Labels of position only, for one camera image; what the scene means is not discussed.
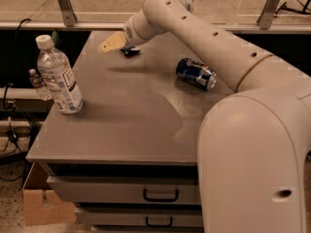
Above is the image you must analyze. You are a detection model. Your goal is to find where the small plastic bottle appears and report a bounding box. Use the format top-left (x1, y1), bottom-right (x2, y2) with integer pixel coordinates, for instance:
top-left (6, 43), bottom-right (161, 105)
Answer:
top-left (29, 69), bottom-right (52, 101)

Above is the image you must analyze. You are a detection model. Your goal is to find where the blue soda can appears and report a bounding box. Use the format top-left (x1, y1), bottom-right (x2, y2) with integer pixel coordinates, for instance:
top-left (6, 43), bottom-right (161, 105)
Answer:
top-left (176, 58), bottom-right (217, 90)

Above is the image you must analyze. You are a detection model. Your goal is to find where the grey drawer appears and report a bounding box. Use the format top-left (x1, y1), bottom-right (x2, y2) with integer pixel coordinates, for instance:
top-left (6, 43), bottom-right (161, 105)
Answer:
top-left (74, 208), bottom-right (203, 228)
top-left (48, 176), bottom-right (200, 205)

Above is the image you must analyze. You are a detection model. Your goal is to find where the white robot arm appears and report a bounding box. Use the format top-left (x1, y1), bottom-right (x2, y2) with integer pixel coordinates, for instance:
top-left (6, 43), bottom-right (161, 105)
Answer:
top-left (99, 0), bottom-right (311, 233)

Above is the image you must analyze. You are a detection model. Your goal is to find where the black cable left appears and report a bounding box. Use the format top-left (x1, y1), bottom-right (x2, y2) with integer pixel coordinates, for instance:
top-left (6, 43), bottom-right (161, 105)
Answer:
top-left (0, 17), bottom-right (42, 183)

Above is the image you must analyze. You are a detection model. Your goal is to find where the left metal bracket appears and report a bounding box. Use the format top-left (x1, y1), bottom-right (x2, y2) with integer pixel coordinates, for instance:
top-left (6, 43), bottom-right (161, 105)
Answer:
top-left (57, 0), bottom-right (77, 27)

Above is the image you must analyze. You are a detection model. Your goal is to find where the cardboard box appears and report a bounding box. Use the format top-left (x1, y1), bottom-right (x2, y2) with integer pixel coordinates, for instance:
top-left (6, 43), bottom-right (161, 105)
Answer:
top-left (22, 163), bottom-right (77, 226)

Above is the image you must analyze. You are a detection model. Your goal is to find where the grey drawer cabinet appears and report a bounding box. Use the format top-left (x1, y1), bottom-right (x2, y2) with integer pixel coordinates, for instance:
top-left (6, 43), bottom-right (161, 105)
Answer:
top-left (27, 32), bottom-right (231, 233)

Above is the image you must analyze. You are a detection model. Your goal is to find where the dark blue rxbar wrapper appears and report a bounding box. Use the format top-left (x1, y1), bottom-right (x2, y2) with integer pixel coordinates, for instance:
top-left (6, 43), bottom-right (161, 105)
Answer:
top-left (121, 45), bottom-right (141, 57)

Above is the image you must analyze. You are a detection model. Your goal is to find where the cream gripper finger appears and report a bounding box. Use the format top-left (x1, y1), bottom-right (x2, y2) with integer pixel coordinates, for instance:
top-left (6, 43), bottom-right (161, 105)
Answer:
top-left (98, 37), bottom-right (114, 53)

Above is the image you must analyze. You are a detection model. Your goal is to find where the clear plastic water bottle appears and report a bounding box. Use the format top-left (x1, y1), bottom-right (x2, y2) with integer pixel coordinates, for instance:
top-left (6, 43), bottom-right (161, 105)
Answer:
top-left (36, 35), bottom-right (83, 114)

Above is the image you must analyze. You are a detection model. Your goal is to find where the right metal bracket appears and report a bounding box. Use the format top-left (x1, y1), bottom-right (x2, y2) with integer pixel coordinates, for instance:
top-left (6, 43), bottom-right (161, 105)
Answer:
top-left (257, 0), bottom-right (280, 30)

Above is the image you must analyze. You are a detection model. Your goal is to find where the lower grey drawer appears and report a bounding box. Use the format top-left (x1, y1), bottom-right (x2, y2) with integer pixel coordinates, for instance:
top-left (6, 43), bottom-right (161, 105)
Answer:
top-left (74, 208), bottom-right (203, 228)

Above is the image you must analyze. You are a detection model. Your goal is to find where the upper grey drawer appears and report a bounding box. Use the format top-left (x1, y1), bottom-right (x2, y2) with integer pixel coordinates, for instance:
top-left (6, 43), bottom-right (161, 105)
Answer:
top-left (48, 176), bottom-right (200, 205)

